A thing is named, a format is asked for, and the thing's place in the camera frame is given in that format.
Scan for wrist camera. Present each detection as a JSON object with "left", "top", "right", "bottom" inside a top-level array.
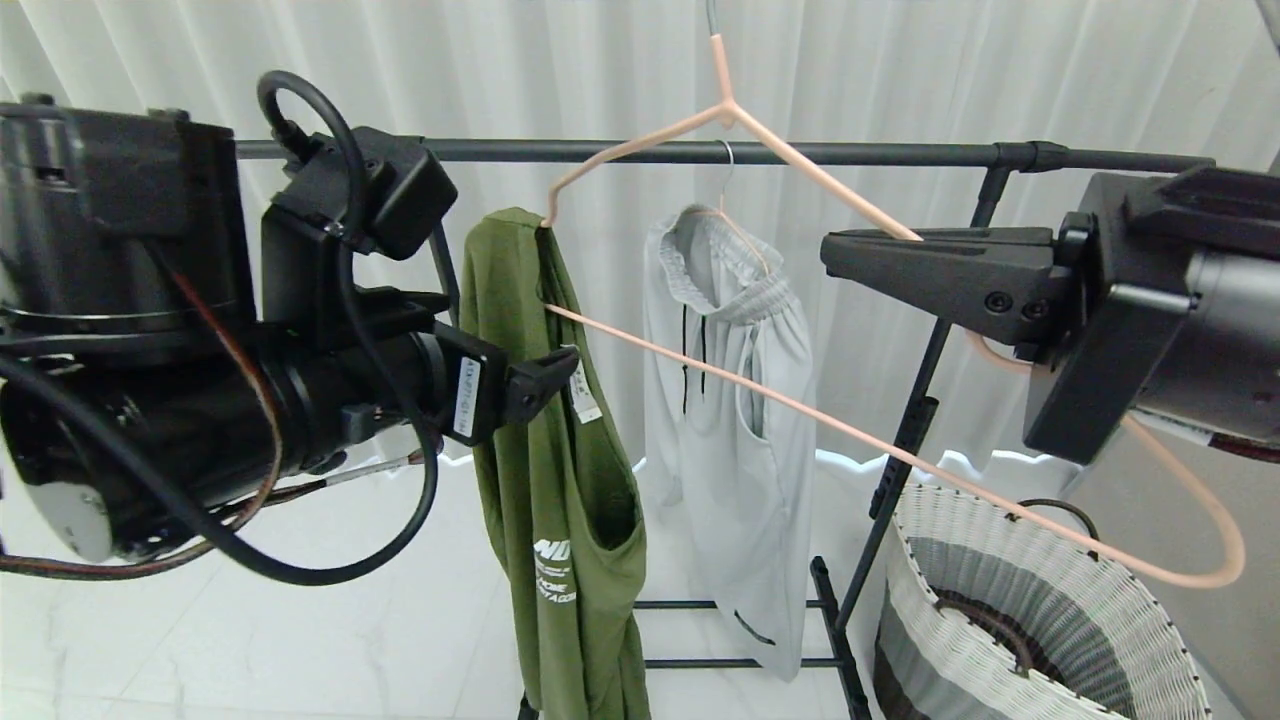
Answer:
[
  {"left": 1125, "top": 165, "right": 1280, "bottom": 236},
  {"left": 262, "top": 125, "right": 459, "bottom": 346}
]

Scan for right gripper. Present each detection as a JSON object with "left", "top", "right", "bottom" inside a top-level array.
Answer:
[{"left": 820, "top": 172, "right": 1280, "bottom": 466}]

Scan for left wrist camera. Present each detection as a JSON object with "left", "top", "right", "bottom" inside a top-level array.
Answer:
[{"left": 262, "top": 125, "right": 459, "bottom": 346}]

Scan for pink clothes hanger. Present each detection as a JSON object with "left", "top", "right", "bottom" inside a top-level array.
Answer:
[
  {"left": 690, "top": 140, "right": 771, "bottom": 276},
  {"left": 543, "top": 0, "right": 1246, "bottom": 589}
]

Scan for green garment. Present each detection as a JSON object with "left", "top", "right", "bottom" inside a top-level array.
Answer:
[{"left": 460, "top": 207, "right": 651, "bottom": 720}]

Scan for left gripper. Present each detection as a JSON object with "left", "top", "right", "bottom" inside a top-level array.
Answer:
[{"left": 5, "top": 320, "right": 511, "bottom": 561}]

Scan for black clothes rack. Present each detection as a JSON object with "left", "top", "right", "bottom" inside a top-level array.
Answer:
[{"left": 235, "top": 137, "right": 1216, "bottom": 720}]

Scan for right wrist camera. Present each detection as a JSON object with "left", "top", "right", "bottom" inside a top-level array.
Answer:
[{"left": 1125, "top": 165, "right": 1280, "bottom": 236}]

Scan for white laundry basket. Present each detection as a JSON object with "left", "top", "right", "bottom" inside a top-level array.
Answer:
[{"left": 872, "top": 483, "right": 1213, "bottom": 720}]

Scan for pale grey shorts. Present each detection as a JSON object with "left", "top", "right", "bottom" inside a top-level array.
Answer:
[{"left": 643, "top": 205, "right": 816, "bottom": 683}]

